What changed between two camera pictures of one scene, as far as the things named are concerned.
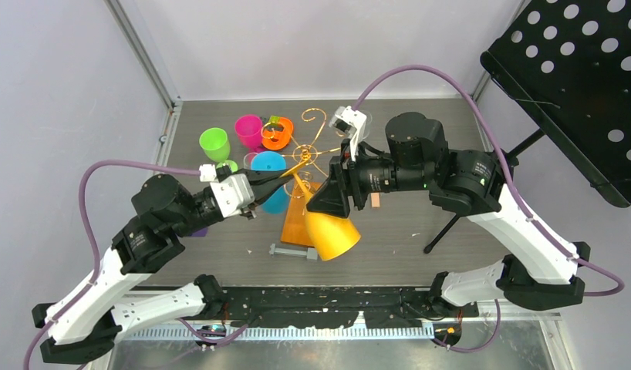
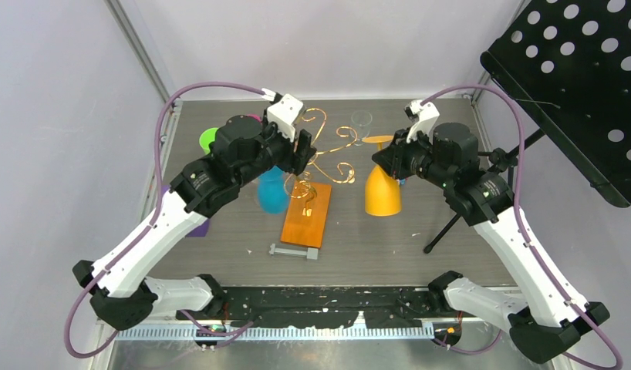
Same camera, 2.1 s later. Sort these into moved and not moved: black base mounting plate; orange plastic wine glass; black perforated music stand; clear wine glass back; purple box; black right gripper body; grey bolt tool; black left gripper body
Moved: black right gripper body; orange plastic wine glass; black left gripper body
Not moved: purple box; clear wine glass back; black perforated music stand; grey bolt tool; black base mounting plate
